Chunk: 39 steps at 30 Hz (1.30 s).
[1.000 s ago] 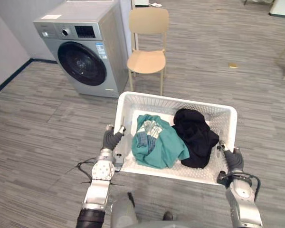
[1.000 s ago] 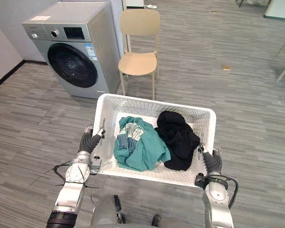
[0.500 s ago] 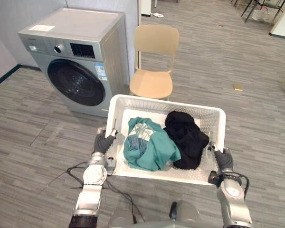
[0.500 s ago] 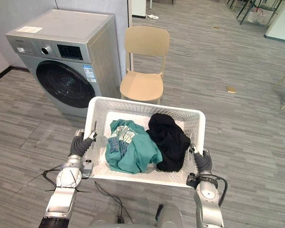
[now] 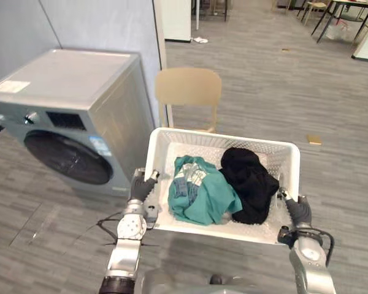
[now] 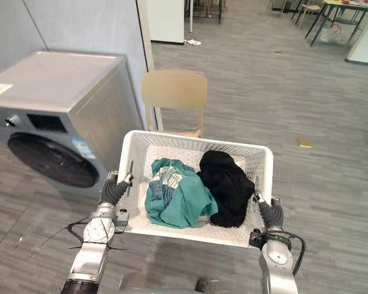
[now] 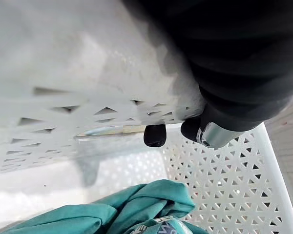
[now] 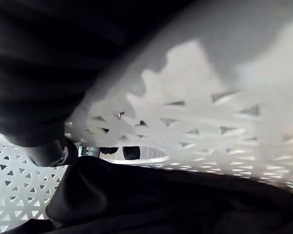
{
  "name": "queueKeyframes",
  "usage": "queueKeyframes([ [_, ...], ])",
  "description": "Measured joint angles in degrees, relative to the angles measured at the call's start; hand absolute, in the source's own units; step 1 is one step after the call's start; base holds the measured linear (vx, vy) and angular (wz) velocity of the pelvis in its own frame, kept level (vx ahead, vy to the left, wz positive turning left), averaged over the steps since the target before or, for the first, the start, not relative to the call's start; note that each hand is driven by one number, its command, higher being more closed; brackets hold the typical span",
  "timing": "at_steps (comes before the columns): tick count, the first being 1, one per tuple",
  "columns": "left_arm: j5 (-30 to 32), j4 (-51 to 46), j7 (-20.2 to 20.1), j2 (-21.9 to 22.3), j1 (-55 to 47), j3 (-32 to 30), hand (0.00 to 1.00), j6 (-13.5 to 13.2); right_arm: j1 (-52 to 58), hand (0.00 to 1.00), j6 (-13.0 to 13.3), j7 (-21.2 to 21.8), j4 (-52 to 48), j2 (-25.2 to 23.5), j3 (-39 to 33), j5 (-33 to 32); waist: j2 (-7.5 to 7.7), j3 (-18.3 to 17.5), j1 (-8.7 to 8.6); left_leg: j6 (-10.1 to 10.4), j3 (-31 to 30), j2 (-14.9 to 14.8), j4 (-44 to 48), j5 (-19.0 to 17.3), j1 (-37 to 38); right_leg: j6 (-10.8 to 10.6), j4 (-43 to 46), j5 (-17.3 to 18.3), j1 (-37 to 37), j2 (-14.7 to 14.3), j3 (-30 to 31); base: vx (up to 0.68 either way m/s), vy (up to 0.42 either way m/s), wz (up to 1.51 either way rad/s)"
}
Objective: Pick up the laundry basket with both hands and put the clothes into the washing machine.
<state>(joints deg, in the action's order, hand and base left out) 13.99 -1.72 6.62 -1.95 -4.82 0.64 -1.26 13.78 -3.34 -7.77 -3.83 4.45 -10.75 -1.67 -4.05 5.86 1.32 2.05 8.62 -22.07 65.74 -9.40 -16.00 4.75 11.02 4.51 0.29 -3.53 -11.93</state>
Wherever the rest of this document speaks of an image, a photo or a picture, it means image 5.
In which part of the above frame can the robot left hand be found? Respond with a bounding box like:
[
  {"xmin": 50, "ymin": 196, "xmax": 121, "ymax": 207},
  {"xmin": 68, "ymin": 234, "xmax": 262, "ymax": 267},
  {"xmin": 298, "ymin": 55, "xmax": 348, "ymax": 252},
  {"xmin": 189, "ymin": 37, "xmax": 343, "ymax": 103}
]
[{"xmin": 130, "ymin": 167, "xmax": 161, "ymax": 201}]

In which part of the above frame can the teal printed shirt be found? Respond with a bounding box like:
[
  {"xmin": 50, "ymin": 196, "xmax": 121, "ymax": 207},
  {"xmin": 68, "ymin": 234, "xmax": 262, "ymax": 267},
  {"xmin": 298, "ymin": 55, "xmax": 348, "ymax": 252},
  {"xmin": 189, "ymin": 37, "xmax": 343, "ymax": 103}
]
[{"xmin": 167, "ymin": 155, "xmax": 243, "ymax": 227}]

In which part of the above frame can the black garment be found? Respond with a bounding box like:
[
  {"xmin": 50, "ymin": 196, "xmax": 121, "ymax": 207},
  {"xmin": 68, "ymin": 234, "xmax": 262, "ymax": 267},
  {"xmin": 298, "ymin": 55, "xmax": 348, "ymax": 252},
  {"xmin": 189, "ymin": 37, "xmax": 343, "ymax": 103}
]
[{"xmin": 218, "ymin": 146, "xmax": 280, "ymax": 225}]

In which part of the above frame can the grey front-load washing machine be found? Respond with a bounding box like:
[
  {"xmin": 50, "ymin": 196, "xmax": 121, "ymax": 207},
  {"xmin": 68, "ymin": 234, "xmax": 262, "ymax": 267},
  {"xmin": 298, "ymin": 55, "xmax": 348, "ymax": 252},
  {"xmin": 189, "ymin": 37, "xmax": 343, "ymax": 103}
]
[{"xmin": 0, "ymin": 48, "xmax": 157, "ymax": 198}]

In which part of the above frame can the white cabinet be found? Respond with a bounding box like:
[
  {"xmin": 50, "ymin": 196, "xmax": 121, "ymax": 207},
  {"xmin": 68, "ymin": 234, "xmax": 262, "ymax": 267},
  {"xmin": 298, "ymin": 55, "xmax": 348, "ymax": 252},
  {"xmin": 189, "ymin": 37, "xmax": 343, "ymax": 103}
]
[{"xmin": 161, "ymin": 0, "xmax": 193, "ymax": 43}]

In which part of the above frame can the beige wooden chair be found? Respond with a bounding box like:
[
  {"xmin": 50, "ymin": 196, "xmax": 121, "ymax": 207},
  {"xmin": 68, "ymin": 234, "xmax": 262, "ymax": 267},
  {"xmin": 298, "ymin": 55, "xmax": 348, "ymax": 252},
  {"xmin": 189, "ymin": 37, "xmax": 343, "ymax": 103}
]
[{"xmin": 155, "ymin": 67, "xmax": 223, "ymax": 134}]

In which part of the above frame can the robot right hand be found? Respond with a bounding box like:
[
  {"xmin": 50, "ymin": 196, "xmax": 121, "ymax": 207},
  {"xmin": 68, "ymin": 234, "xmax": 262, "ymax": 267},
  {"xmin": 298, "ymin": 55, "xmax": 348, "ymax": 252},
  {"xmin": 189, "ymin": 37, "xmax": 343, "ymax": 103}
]
[{"xmin": 277, "ymin": 187, "xmax": 313, "ymax": 230}]

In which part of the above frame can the light wooden chair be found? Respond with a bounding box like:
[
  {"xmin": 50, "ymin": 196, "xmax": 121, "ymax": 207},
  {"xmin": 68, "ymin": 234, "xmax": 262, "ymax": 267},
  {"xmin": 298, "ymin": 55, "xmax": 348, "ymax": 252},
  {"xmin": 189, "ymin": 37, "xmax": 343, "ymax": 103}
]
[{"xmin": 300, "ymin": 0, "xmax": 334, "ymax": 26}]

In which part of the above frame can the white plastic laundry basket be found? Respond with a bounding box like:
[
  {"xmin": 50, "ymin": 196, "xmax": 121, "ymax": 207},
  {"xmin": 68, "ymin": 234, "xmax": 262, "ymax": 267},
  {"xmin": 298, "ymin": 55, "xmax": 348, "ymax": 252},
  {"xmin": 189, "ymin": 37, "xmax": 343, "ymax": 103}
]
[{"xmin": 144, "ymin": 127, "xmax": 301, "ymax": 246}]

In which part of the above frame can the black-legged table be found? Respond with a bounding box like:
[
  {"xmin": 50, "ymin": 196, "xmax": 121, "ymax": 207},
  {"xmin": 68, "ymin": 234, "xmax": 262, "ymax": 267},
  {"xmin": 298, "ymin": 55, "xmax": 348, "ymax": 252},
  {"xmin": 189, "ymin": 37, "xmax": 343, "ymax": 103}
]
[{"xmin": 311, "ymin": 0, "xmax": 368, "ymax": 47}]

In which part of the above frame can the white plastic bag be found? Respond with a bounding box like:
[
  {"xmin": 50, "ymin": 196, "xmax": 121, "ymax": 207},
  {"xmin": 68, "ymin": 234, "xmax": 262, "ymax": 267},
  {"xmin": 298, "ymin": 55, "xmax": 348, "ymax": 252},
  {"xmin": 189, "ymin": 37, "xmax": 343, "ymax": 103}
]
[{"xmin": 326, "ymin": 18, "xmax": 352, "ymax": 40}]

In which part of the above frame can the silver robot torso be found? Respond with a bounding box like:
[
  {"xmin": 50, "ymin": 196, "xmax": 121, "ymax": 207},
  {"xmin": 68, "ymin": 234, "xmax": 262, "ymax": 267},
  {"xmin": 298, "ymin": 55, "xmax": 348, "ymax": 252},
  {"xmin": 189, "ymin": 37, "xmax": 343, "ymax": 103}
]
[{"xmin": 140, "ymin": 266, "xmax": 298, "ymax": 294}]

